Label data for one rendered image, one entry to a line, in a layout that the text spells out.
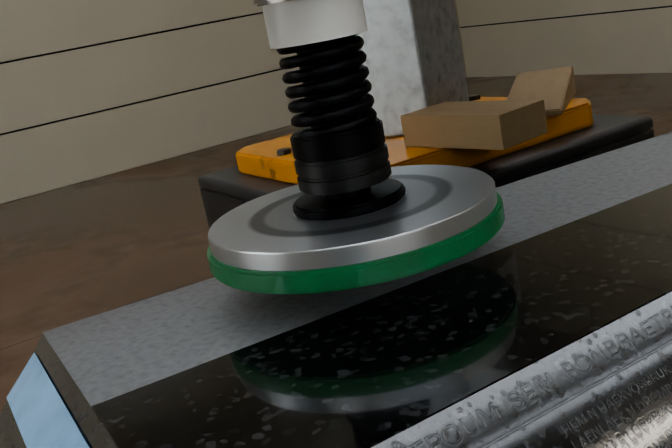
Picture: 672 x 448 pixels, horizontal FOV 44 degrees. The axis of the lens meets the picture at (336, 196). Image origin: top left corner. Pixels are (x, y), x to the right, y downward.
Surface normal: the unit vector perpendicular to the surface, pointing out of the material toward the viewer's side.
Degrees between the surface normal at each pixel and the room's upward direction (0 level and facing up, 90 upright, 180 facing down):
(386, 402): 0
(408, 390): 0
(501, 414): 45
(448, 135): 90
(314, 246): 0
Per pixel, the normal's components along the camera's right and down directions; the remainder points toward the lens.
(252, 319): -0.18, -0.96
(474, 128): -0.77, 0.29
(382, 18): -0.48, 0.29
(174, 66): 0.52, 0.11
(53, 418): -0.73, -0.50
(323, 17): 0.15, 0.21
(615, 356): 0.24, -0.61
